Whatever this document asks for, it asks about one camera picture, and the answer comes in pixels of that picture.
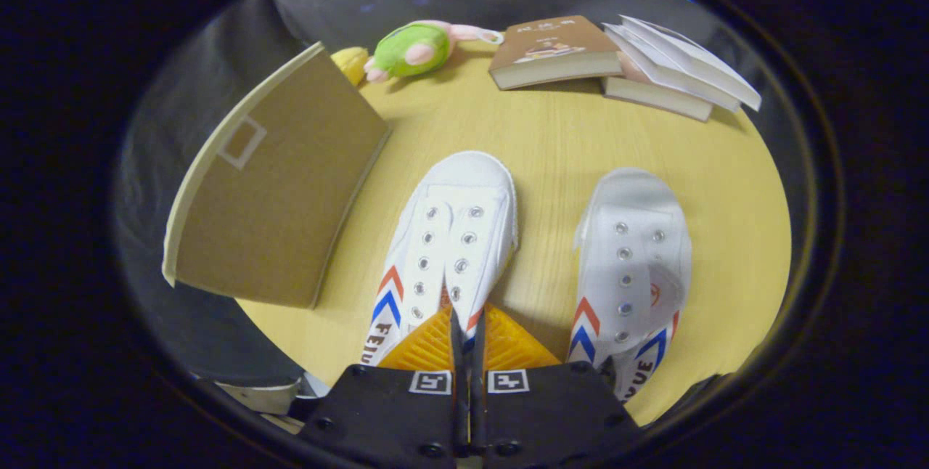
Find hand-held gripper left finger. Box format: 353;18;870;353
294;304;467;469

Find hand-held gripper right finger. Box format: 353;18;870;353
468;302;643;469

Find white canvas shoe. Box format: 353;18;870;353
566;168;692;403
359;151;520;368

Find brown storage box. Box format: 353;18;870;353
161;41;393;310

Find open white book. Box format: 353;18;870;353
602;15;763;113

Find pale pink book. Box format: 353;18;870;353
601;52;716;123

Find yellow plush toy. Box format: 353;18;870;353
330;46;369;86

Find green and pink plush toy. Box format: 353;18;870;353
363;20;505;83

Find brown cover book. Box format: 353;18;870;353
488;15;623;91

